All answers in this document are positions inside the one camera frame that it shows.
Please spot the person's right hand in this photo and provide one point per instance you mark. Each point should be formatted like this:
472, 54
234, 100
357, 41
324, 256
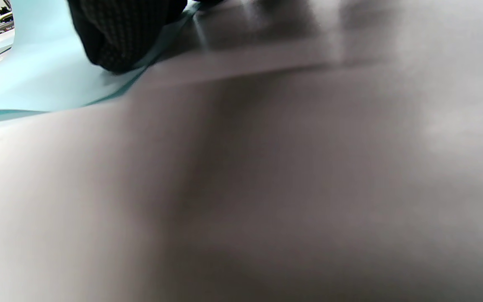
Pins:
124, 33

